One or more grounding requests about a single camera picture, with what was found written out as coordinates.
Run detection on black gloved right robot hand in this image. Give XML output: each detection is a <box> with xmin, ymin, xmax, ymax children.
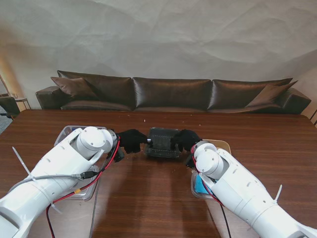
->
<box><xmin>170</xmin><ymin>129</ymin><xmax>201</xmax><ymax>152</ymax></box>

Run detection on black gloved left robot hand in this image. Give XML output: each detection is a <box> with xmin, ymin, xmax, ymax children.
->
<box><xmin>116</xmin><ymin>128</ymin><xmax>152</xmax><ymax>154</ymax></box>

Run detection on thin clear plastic tray lid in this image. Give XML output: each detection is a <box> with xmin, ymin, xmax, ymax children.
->
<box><xmin>145</xmin><ymin>127</ymin><xmax>181</xmax><ymax>159</ymax></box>

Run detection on kraft paper food container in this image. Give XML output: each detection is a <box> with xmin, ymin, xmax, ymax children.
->
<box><xmin>205</xmin><ymin>139</ymin><xmax>232</xmax><ymax>157</ymax></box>

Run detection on clear container with blue clips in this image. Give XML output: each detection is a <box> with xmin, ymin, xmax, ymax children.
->
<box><xmin>54</xmin><ymin>125</ymin><xmax>107</xmax><ymax>147</ymax></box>

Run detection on black ribbed plastic tray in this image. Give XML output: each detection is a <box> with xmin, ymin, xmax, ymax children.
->
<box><xmin>145</xmin><ymin>128</ymin><xmax>180</xmax><ymax>159</ymax></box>

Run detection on dark brown leather sofa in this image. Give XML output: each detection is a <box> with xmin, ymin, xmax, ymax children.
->
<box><xmin>35</xmin><ymin>70</ymin><xmax>312</xmax><ymax>115</ymax></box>

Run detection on clear lid with blue insert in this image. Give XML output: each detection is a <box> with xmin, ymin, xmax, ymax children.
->
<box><xmin>190</xmin><ymin>172</ymin><xmax>218</xmax><ymax>201</ymax></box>

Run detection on clear lid with blue label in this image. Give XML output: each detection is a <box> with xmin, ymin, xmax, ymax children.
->
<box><xmin>66</xmin><ymin>171</ymin><xmax>100</xmax><ymax>201</ymax></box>

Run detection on brown leather cushion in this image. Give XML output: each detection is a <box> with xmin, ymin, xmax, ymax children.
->
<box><xmin>51</xmin><ymin>76</ymin><xmax>100</xmax><ymax>101</ymax></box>
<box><xmin>245</xmin><ymin>80</ymin><xmax>299</xmax><ymax>108</ymax></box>

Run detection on white zip tie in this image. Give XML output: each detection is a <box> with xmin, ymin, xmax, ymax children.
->
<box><xmin>272</xmin><ymin>184</ymin><xmax>283</xmax><ymax>206</ymax></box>
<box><xmin>12</xmin><ymin>146</ymin><xmax>33</xmax><ymax>179</ymax></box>

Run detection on small side table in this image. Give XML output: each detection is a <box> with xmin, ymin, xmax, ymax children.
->
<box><xmin>13</xmin><ymin>93</ymin><xmax>32</xmax><ymax>110</ymax></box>

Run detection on black office chair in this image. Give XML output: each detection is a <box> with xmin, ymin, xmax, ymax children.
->
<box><xmin>0</xmin><ymin>96</ymin><xmax>21</xmax><ymax>119</ymax></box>

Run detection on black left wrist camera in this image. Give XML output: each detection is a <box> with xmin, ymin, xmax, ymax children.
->
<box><xmin>106</xmin><ymin>147</ymin><xmax>126</xmax><ymax>163</ymax></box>

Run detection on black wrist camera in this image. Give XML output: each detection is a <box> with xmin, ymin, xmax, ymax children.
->
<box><xmin>106</xmin><ymin>147</ymin><xmax>126</xmax><ymax>163</ymax></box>
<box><xmin>185</xmin><ymin>155</ymin><xmax>196</xmax><ymax>171</ymax></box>

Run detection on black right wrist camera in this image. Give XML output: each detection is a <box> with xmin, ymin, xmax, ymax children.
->
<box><xmin>185</xmin><ymin>155</ymin><xmax>196</xmax><ymax>171</ymax></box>

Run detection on grey network cable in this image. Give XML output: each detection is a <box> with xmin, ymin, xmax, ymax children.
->
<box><xmin>7</xmin><ymin>171</ymin><xmax>99</xmax><ymax>194</ymax></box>

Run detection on red black right arm cables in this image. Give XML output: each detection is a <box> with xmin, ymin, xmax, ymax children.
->
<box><xmin>198</xmin><ymin>173</ymin><xmax>233</xmax><ymax>238</ymax></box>

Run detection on red black arm cables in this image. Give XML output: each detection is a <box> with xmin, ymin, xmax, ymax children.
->
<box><xmin>46</xmin><ymin>138</ymin><xmax>122</xmax><ymax>238</ymax></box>
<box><xmin>198</xmin><ymin>173</ymin><xmax>233</xmax><ymax>238</ymax></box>

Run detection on red black left arm cables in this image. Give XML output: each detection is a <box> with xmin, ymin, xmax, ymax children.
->
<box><xmin>46</xmin><ymin>138</ymin><xmax>122</xmax><ymax>238</ymax></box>

